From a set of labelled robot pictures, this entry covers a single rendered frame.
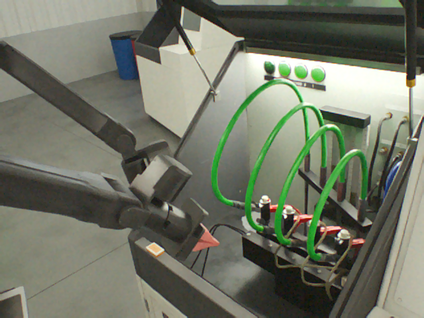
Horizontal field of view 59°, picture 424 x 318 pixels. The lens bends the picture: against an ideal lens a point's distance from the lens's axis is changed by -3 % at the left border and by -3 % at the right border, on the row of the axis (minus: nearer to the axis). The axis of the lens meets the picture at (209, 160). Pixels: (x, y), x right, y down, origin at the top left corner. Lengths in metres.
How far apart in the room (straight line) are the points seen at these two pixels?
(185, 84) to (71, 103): 2.87
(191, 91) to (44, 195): 3.34
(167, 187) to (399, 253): 0.53
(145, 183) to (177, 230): 0.11
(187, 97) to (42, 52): 4.13
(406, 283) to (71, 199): 0.70
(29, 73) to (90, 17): 6.90
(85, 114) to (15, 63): 0.19
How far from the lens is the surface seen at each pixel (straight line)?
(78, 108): 0.94
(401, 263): 0.93
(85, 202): 0.55
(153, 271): 1.22
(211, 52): 3.84
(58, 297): 2.60
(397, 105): 1.09
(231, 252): 1.32
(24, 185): 0.50
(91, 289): 2.56
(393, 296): 0.96
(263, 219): 1.10
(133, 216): 0.60
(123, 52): 6.98
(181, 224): 0.69
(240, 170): 1.46
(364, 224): 1.01
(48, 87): 0.95
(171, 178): 0.63
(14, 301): 1.04
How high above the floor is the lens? 1.69
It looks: 27 degrees down
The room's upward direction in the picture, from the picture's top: 6 degrees counter-clockwise
